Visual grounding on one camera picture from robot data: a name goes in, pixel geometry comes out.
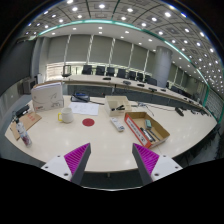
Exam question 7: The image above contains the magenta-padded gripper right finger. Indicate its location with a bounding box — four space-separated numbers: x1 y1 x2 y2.
131 142 184 186

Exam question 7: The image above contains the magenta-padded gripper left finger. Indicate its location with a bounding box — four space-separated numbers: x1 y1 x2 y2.
40 142 92 186

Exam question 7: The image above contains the clear black-capped drink bottle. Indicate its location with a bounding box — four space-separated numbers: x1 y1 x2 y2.
14 117 33 148

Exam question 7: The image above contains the red-sided open cardboard box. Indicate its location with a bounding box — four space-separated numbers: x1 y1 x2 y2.
123 111 171 149

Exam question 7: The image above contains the flat round red coaster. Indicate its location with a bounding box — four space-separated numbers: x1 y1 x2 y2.
81 117 96 128

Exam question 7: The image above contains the printed white paper sheet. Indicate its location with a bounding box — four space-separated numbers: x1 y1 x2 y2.
68 101 100 117

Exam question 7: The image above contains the black marker pen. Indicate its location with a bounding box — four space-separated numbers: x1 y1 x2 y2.
111 104 126 112

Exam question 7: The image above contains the flat brown cardboard sheet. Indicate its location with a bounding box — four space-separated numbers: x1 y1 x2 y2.
9 111 43 141

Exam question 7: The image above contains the black desk phone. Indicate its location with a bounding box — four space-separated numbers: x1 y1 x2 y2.
70 92 92 103

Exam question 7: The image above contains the white desk organizer box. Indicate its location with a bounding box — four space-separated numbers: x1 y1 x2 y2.
104 95 133 118

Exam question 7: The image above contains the white copy paper carton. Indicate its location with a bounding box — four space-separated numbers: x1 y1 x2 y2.
30 81 65 112

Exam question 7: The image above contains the black power strip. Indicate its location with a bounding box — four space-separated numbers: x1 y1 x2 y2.
12 104 31 118

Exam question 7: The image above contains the long curved conference desk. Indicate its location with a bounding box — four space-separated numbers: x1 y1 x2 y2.
43 73 208 111

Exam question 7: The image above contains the grey box monitor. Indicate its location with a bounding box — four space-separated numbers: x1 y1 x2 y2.
21 78 38 95

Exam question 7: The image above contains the row of black office chairs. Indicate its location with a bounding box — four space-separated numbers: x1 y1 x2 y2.
61 64 159 87

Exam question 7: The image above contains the group of ceiling lights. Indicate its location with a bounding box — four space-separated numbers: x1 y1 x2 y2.
23 0 224 98

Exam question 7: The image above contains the white mug with yellow handle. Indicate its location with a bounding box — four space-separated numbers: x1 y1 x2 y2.
57 107 75 125

